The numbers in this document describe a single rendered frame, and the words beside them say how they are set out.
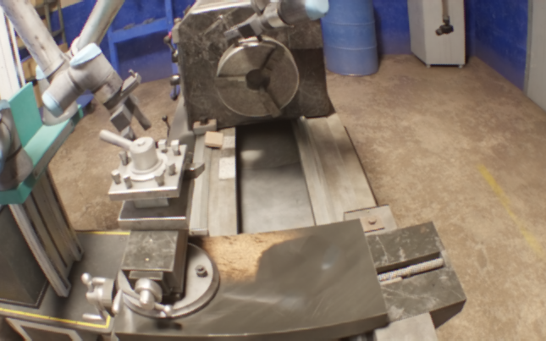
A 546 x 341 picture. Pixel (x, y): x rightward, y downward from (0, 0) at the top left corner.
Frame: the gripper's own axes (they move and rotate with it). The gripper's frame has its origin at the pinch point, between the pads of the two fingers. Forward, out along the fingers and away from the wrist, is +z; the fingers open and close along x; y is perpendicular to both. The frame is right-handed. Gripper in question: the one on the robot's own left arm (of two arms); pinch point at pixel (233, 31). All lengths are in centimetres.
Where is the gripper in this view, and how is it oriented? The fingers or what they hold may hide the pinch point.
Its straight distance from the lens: 135.0
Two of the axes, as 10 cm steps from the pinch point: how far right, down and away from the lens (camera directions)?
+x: 4.7, -6.6, 5.9
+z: -7.4, 0.7, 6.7
